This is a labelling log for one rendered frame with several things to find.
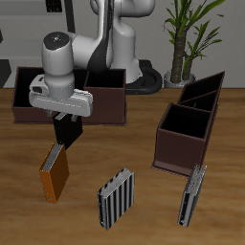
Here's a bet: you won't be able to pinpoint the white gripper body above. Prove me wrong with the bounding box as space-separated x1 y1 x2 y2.
28 88 94 118

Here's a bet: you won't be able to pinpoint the dark brown desk caddy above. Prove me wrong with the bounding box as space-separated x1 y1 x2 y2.
11 66 127 126
150 71 226 178

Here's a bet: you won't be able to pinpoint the orange book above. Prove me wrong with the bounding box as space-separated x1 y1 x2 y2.
38 142 71 205

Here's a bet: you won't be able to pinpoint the black and white striped book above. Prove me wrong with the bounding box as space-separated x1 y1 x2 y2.
97 167 136 231

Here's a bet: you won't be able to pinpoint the grey book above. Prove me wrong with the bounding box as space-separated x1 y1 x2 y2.
177 163 208 228

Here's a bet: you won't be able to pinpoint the green pot plant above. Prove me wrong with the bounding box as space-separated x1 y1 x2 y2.
162 0 227 89

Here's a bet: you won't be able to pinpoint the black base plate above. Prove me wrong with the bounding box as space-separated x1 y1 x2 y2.
124 58 164 96

